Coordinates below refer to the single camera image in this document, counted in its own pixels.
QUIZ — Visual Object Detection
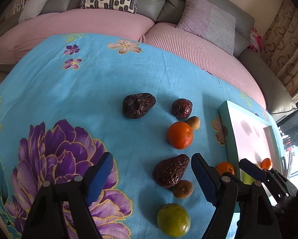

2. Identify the pink floral cloth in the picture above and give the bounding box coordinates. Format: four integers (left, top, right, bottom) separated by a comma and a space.
248, 27, 263, 54

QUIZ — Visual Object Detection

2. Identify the white magazine rack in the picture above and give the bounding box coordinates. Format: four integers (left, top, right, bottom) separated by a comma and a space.
8, 0, 30, 17

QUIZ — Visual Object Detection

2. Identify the large green jujube fruit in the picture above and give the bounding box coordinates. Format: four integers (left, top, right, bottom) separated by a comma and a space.
242, 170, 255, 185

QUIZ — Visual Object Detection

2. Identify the large wrinkled red date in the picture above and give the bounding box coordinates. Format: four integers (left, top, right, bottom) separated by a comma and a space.
153, 154, 189, 188

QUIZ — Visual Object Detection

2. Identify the small round red date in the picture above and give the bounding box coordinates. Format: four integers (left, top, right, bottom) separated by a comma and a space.
172, 98, 193, 119

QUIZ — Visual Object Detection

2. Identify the brown longan near green fruit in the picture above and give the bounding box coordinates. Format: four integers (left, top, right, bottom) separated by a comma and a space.
172, 180, 193, 199

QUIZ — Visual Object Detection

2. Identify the orange tangerine with stem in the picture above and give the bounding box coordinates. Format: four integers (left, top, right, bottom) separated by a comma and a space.
261, 158, 273, 170

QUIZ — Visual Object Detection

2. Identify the small green jujube fruit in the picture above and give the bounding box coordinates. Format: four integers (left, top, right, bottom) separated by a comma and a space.
157, 203, 191, 238

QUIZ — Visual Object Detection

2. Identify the grey leather sofa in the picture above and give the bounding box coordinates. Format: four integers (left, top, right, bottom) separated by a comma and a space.
0, 0, 297, 116

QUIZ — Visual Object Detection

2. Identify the blue floral tablecloth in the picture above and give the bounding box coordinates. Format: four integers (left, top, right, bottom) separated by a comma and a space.
0, 32, 289, 239

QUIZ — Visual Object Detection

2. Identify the brown patterned curtain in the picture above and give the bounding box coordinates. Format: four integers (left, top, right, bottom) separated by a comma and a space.
261, 0, 298, 97

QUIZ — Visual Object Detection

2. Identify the white tray with teal rim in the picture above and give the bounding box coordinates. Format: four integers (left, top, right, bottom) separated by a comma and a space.
218, 100, 283, 181

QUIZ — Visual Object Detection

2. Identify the light grey cushion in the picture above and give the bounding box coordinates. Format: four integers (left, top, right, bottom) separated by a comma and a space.
18, 0, 48, 23

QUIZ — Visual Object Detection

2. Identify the lilac grey cushion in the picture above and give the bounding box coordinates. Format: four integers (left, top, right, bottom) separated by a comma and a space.
177, 0, 236, 55

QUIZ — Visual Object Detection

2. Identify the brown longan near date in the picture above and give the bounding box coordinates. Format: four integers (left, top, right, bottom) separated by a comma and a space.
186, 116, 201, 131

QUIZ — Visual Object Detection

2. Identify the pink sofa seat cover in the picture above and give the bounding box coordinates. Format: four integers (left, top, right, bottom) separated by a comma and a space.
0, 9, 267, 109

